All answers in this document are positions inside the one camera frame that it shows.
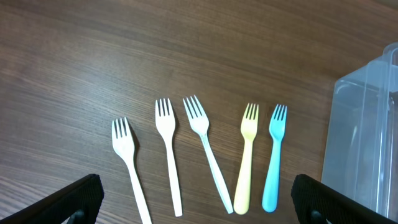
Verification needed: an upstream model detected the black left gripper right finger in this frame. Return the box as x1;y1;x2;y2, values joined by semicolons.
291;174;397;224

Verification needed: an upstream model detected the blue plastic fork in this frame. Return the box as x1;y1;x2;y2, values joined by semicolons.
262;104;287;213

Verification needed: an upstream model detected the clear left plastic container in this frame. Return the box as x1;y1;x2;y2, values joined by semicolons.
322;43;397;221

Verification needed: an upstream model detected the clear white plastic fork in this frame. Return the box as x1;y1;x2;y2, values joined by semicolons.
183;95;234;214

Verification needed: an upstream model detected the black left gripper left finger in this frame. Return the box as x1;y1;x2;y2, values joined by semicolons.
1;174;104;224

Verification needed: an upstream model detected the yellow plastic fork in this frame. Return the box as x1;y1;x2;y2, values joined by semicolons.
233;103;259;215

